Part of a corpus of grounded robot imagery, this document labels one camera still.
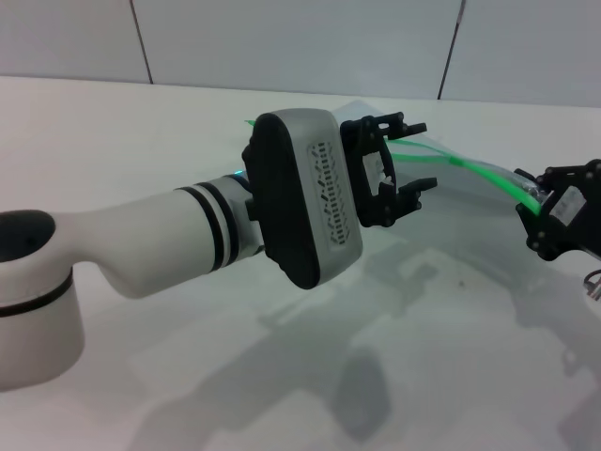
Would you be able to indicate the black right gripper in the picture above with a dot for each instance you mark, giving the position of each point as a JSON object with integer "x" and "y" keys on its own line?
{"x": 573, "y": 225}

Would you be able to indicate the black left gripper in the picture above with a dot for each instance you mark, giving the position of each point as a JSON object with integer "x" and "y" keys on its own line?
{"x": 364, "y": 141}

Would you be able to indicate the green zipper slider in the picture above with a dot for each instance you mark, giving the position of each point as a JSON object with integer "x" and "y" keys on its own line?
{"x": 457, "y": 161}

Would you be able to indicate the clear document bag green zip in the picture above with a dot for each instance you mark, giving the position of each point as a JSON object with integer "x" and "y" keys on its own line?
{"x": 469, "y": 202}

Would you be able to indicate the silver right wrist connector plug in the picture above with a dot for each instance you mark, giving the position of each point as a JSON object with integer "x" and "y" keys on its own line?
{"x": 595, "y": 284}

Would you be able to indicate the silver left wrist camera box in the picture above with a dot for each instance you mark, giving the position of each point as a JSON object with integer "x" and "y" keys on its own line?
{"x": 300, "y": 197}

